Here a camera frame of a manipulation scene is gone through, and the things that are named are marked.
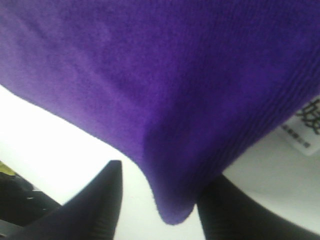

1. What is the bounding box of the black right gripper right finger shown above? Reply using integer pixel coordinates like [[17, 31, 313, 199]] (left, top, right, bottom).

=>
[[196, 175, 320, 240]]

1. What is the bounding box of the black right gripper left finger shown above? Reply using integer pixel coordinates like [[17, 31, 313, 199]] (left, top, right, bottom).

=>
[[10, 160, 123, 240]]

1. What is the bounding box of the purple towel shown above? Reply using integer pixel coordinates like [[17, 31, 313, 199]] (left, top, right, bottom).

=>
[[0, 0, 320, 225]]

